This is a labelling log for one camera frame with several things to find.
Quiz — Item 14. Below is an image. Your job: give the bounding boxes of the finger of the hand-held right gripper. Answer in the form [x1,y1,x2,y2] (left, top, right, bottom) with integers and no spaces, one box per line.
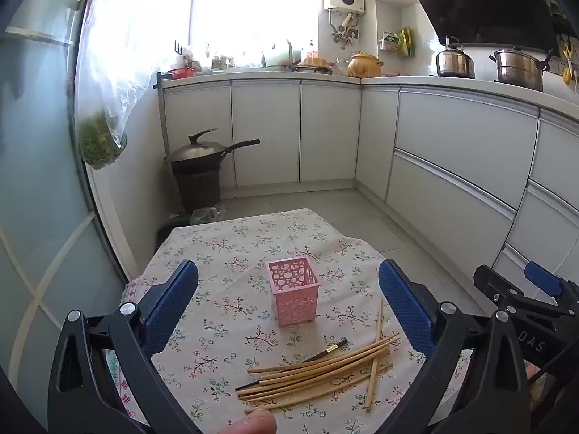
[524,261,579,301]
[473,265,579,322]

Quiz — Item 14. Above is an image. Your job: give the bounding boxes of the frosted glass sliding door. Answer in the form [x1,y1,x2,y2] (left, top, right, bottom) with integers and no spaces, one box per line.
[0,0,136,434]

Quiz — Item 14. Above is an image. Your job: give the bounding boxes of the brown trash bin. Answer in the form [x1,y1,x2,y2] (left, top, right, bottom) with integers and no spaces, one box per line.
[169,163,223,213]

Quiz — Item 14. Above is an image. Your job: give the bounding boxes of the metal wok lid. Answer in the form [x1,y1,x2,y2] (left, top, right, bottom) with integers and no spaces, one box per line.
[169,129,224,162]

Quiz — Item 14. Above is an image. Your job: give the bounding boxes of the pink patterned white cloth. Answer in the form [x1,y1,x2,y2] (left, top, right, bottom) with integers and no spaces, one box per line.
[106,278,142,419]

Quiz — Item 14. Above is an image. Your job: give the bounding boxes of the floral tablecloth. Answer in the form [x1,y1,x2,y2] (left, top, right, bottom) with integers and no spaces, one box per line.
[120,208,480,434]

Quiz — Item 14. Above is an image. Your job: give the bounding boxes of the yellow hanging kitchen tools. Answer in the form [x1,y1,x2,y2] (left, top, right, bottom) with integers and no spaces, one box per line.
[560,35,576,85]

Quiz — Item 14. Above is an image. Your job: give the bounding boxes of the wall rack with packets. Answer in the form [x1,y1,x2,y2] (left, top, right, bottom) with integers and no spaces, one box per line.
[379,27,416,59]

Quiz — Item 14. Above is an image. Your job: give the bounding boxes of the pile of wooden chopsticks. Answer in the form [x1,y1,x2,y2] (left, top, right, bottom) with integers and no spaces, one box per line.
[237,298,401,417]

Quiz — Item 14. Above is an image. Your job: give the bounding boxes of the pink perforated plastic basket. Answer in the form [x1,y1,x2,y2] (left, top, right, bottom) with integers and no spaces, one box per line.
[266,255,323,327]

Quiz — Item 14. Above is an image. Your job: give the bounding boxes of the water heater pipes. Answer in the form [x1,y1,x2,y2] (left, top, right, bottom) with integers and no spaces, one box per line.
[329,9,358,48]

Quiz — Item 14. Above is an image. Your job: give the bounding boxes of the dark green dustpan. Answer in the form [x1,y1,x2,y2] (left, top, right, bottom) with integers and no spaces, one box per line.
[156,212,191,254]

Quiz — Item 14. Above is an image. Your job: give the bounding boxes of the yellow clay pot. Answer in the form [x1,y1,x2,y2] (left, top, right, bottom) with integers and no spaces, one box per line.
[346,51,384,78]

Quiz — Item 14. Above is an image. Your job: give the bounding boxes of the steel kettle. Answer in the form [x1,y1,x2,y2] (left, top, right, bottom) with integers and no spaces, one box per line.
[435,36,476,79]

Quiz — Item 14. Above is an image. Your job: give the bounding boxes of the dark wok with handle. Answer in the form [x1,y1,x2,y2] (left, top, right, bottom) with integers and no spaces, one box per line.
[165,139,261,175]

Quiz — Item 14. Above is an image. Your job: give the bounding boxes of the person's left hand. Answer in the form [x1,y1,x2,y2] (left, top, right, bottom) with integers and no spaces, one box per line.
[226,409,278,434]

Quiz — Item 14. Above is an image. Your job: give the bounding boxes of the steel cooking pot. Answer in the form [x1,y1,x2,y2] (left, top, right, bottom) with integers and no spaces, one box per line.
[489,46,553,92]

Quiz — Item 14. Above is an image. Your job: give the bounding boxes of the hanging plastic bag of greens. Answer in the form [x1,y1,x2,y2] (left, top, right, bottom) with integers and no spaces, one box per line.
[75,0,150,170]

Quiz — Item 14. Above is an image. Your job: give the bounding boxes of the clear plastic bag of vegetables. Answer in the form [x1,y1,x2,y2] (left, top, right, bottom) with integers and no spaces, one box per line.
[190,203,226,224]

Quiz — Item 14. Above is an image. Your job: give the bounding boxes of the yellow woven basket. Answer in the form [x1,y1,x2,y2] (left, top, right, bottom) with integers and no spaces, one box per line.
[292,54,333,73]

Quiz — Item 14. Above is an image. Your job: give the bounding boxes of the black chopstick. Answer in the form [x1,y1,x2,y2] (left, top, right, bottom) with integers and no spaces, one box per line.
[247,356,326,374]
[235,339,348,392]

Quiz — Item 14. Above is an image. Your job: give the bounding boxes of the white kitchen cabinets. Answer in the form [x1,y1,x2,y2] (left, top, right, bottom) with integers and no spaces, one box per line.
[158,72,579,299]

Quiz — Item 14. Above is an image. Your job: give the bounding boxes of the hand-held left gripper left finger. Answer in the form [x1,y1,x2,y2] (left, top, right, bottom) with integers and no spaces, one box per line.
[47,260,200,434]

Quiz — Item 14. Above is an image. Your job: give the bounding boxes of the white cutting board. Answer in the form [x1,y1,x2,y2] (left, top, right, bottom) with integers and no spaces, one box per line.
[262,41,290,68]

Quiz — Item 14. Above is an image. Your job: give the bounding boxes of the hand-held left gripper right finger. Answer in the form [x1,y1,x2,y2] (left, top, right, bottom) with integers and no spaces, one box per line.
[377,259,530,434]

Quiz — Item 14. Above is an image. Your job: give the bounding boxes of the black range hood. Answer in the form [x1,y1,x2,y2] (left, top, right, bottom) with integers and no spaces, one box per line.
[396,0,562,50]

